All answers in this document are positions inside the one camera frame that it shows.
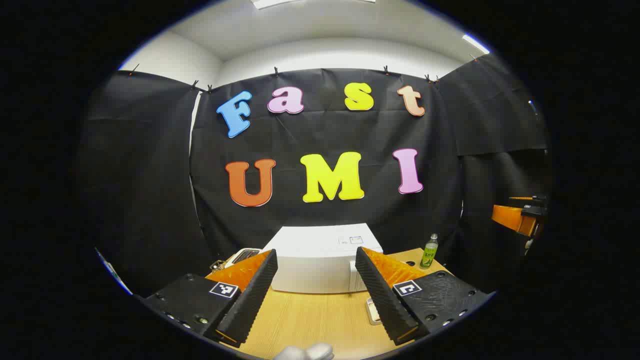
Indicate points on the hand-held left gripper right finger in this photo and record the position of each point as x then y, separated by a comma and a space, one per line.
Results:
382, 300

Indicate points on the white rectangular tray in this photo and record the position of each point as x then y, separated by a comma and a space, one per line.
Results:
372, 312

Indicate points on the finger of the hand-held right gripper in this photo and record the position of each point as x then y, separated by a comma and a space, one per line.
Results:
510, 219
527, 199

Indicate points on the small ceiling light panel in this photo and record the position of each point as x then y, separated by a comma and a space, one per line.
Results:
476, 44

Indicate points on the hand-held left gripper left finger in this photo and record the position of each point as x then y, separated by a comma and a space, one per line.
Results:
252, 300

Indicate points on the long ceiling light panel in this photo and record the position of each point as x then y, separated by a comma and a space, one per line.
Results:
310, 3

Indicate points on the white toaster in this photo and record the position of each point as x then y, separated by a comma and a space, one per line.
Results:
245, 256

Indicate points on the green label drink bottle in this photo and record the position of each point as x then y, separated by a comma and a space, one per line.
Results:
429, 255

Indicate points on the white microwave oven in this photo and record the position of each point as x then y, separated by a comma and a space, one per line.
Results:
310, 260

